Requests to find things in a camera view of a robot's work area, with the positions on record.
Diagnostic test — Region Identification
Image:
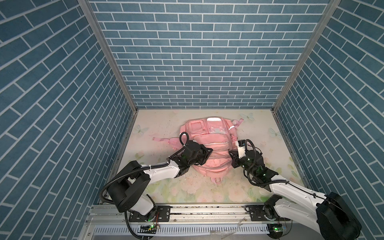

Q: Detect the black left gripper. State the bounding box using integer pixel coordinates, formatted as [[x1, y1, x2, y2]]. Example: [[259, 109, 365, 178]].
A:
[[186, 144, 213, 168]]

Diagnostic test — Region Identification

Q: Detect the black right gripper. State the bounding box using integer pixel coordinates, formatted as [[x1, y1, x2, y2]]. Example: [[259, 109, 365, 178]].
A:
[[229, 149, 256, 178]]

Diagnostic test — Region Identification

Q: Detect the pink school backpack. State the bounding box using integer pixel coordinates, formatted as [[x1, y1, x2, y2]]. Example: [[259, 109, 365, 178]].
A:
[[153, 117, 244, 184]]

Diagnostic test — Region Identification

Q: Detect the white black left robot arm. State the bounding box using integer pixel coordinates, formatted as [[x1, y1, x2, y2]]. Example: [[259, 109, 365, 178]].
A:
[[99, 140, 213, 222]]

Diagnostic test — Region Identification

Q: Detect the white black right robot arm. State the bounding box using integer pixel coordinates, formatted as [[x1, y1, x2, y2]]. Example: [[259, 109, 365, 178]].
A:
[[229, 150, 362, 240]]

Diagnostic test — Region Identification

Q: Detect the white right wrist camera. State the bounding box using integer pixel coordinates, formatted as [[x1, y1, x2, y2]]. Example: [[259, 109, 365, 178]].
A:
[[237, 140, 247, 158]]

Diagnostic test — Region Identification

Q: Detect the black corrugated right cable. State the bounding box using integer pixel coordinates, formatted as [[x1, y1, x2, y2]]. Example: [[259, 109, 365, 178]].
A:
[[244, 138, 290, 188]]

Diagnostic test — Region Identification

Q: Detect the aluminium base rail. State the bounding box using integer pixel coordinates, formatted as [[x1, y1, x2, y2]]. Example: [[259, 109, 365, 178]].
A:
[[79, 203, 322, 240]]

